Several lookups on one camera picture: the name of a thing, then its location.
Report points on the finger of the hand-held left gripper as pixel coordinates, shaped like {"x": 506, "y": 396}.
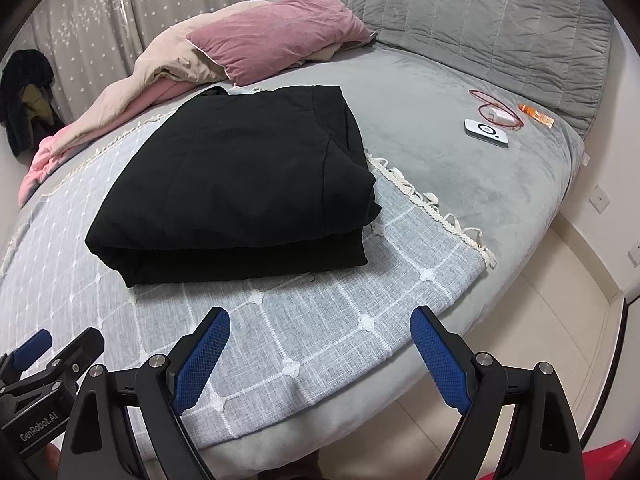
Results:
{"x": 80, "y": 347}
{"x": 31, "y": 346}

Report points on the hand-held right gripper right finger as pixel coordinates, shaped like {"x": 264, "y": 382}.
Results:
{"x": 442, "y": 360}

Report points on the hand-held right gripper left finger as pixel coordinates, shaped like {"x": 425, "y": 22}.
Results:
{"x": 200, "y": 365}

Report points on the black garment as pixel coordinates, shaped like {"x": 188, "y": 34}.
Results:
{"x": 225, "y": 175}

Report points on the dark hanging clothes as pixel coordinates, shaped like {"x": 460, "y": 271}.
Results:
{"x": 20, "y": 110}

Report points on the grey checked fringed blanket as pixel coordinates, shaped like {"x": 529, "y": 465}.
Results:
{"x": 350, "y": 300}

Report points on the round bed with grey sheet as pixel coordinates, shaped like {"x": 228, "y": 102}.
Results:
{"x": 450, "y": 185}

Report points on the pink blanket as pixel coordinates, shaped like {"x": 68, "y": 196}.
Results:
{"x": 37, "y": 165}

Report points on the red plastic item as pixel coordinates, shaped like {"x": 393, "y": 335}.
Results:
{"x": 607, "y": 462}

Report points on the white flat device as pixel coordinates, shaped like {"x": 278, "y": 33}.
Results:
{"x": 487, "y": 133}

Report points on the white adapter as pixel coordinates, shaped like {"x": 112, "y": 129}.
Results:
{"x": 500, "y": 116}

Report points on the orange tube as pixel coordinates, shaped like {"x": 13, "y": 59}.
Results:
{"x": 535, "y": 114}

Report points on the beige duvet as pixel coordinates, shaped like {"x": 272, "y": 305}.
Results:
{"x": 150, "y": 80}

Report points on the pink pillow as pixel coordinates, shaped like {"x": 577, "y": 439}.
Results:
{"x": 280, "y": 30}

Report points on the grey quilted headboard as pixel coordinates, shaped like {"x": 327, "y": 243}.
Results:
{"x": 475, "y": 10}

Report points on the white wall socket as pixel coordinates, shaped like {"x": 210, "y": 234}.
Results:
{"x": 600, "y": 199}
{"x": 633, "y": 251}

